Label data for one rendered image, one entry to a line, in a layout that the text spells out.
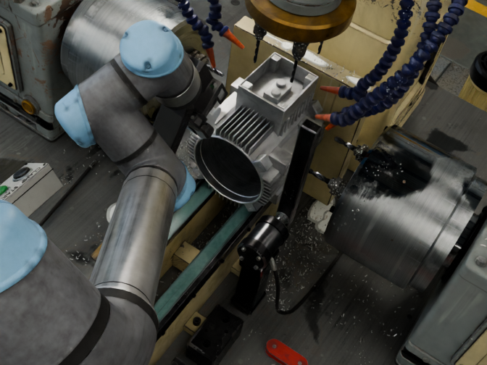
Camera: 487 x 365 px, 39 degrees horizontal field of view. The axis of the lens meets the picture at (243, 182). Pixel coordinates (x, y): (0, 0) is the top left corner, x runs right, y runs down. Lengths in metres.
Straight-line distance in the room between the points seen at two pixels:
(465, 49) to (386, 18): 2.09
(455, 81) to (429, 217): 1.44
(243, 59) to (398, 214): 0.47
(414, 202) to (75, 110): 0.55
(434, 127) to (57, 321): 1.33
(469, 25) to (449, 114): 1.76
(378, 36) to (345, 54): 0.09
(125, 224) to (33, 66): 0.70
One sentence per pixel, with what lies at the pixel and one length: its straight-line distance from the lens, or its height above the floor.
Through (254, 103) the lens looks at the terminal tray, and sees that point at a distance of 1.24.
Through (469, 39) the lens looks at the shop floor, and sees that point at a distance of 3.48.
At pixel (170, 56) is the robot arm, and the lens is 0.90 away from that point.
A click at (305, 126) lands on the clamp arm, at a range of 1.04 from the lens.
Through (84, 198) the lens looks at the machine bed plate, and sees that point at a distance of 1.49.
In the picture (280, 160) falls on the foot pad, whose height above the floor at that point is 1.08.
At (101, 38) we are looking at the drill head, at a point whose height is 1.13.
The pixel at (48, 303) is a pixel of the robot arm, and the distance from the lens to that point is 0.59.
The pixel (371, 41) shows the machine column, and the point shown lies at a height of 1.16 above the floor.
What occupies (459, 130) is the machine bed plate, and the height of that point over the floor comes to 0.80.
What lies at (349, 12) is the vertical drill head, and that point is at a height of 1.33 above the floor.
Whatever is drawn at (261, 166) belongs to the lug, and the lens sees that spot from 1.19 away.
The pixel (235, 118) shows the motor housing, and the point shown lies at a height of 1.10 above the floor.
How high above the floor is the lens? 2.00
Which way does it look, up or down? 52 degrees down
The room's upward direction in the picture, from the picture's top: 11 degrees clockwise
